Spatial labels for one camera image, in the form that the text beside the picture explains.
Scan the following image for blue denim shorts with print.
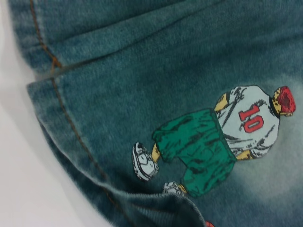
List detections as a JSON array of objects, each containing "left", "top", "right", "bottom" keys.
[{"left": 8, "top": 0, "right": 303, "bottom": 227}]

